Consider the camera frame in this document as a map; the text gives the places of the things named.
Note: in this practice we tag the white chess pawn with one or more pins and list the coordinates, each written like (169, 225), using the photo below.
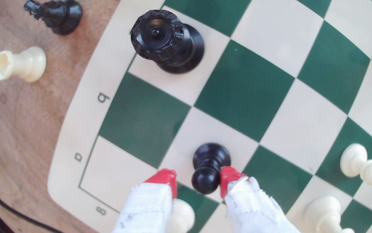
(184, 215)
(354, 160)

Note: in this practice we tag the large white chess piece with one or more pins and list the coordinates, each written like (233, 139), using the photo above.
(322, 213)

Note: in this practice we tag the black chess pawn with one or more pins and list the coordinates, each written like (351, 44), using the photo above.
(207, 165)

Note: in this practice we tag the white chess rook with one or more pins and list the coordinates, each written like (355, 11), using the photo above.
(24, 63)

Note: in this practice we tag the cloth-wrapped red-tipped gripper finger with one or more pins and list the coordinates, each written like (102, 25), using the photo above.
(147, 210)
(254, 210)

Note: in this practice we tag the black chess queen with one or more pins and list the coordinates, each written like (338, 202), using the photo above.
(160, 35)

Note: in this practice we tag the green and cream chess board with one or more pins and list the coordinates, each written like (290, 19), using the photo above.
(244, 90)

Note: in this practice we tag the black chess knight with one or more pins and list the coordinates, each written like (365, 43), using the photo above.
(62, 16)

